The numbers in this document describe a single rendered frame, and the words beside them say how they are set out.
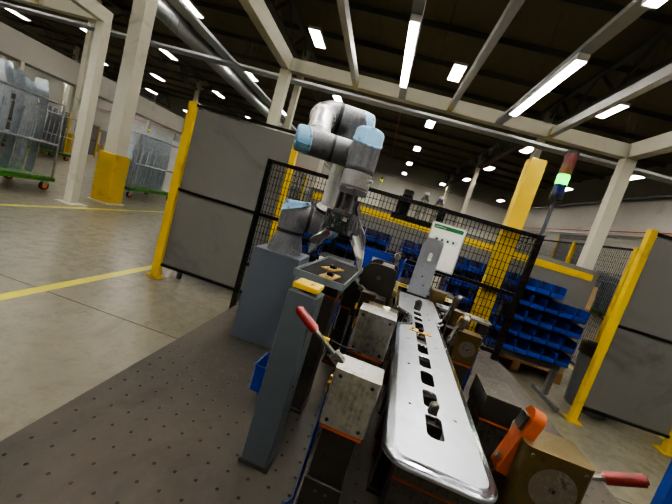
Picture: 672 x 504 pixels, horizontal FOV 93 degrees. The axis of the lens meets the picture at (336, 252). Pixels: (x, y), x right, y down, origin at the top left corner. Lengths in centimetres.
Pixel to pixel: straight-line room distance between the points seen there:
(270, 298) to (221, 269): 247
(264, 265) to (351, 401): 82
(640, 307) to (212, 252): 435
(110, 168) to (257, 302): 740
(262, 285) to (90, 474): 77
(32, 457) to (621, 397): 436
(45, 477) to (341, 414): 57
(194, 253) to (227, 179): 92
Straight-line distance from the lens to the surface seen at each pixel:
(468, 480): 64
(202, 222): 387
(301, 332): 74
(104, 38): 793
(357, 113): 128
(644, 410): 461
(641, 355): 438
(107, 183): 860
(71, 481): 91
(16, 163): 882
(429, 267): 194
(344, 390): 65
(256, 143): 368
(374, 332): 87
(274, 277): 134
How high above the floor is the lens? 134
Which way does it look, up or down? 7 degrees down
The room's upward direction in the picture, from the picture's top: 17 degrees clockwise
